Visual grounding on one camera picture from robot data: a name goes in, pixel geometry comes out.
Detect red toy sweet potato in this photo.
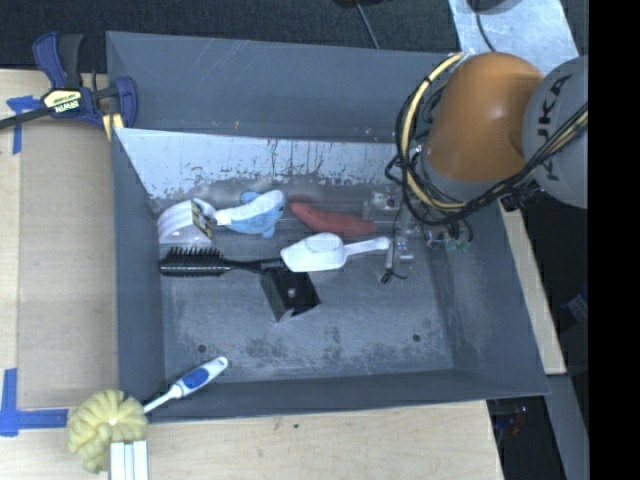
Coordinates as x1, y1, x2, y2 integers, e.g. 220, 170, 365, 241
289, 201, 379, 237

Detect blue and white toothbrush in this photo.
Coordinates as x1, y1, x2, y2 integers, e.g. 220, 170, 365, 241
141, 356, 230, 415

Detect yellow ruffled sponge ball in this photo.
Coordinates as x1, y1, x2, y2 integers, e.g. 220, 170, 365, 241
66, 388, 150, 475

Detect white plastic scoop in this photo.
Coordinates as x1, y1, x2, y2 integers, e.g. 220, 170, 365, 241
279, 232, 392, 274

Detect black box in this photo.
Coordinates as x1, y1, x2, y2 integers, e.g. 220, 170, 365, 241
260, 269, 322, 324

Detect black hairbrush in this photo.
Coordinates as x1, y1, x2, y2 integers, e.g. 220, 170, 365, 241
159, 246, 290, 279

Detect blue and white toy whale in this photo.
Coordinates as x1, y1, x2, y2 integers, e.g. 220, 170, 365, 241
214, 188, 287, 240

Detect white ribbed plastic piece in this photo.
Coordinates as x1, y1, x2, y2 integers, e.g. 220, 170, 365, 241
156, 198, 218, 247

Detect grey metal bin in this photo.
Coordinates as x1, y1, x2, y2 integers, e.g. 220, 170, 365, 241
105, 30, 552, 423

